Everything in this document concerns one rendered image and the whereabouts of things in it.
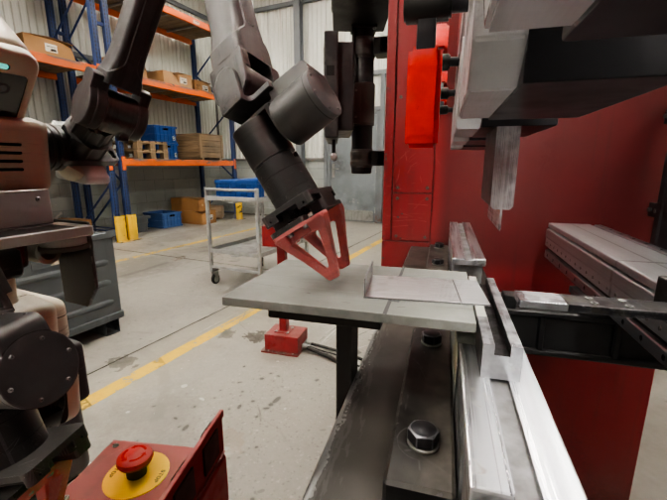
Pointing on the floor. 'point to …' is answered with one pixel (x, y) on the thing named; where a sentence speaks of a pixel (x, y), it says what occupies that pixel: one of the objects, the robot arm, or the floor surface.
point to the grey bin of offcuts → (37, 282)
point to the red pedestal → (288, 337)
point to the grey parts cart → (252, 246)
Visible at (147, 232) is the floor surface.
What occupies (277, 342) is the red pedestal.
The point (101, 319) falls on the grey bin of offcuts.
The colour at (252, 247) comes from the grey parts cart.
